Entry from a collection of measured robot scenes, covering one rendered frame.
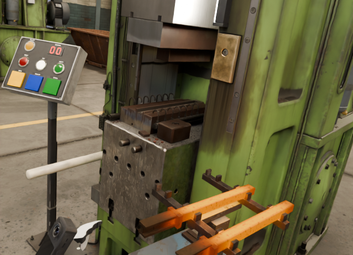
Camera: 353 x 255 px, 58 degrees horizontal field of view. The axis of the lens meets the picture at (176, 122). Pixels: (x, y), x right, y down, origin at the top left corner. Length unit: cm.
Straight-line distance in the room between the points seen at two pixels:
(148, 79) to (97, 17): 946
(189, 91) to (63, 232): 129
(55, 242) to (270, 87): 84
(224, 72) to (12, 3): 519
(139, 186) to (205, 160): 30
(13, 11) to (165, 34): 499
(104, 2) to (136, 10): 981
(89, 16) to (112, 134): 952
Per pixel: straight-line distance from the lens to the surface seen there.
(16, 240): 225
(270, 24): 116
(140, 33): 132
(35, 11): 633
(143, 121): 134
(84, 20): 1077
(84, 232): 74
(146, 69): 158
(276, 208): 93
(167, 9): 123
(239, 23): 120
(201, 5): 133
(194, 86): 175
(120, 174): 143
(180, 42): 133
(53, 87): 159
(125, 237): 155
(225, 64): 120
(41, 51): 172
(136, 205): 140
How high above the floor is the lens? 137
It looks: 18 degrees down
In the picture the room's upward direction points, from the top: 8 degrees clockwise
